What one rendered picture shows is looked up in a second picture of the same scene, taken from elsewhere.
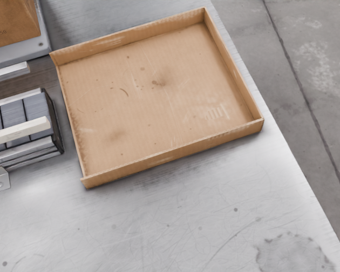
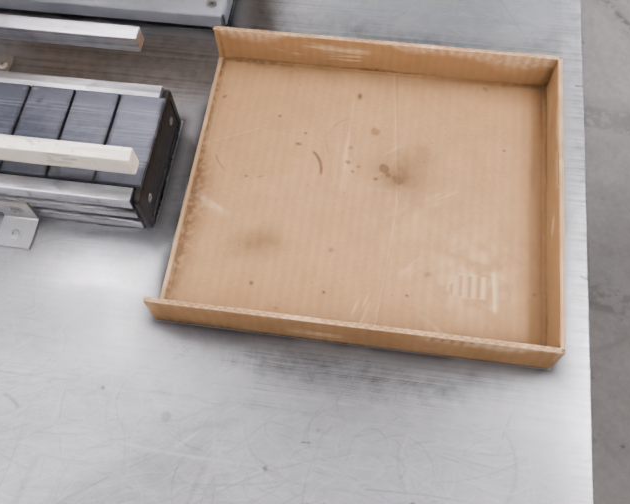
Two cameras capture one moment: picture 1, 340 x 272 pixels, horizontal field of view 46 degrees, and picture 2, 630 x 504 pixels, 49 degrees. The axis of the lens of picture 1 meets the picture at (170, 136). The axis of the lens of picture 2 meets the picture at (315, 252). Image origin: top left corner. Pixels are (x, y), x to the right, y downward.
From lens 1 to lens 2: 15 cm
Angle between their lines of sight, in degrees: 11
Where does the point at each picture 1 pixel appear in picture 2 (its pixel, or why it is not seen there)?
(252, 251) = not seen: outside the picture
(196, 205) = (339, 456)
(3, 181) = (23, 231)
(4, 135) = (42, 151)
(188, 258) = not seen: outside the picture
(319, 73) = not seen: outside the picture
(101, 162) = (207, 279)
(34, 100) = (139, 107)
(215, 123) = (462, 309)
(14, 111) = (95, 112)
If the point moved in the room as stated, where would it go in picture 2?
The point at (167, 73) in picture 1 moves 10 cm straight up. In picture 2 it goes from (418, 162) to (433, 87)
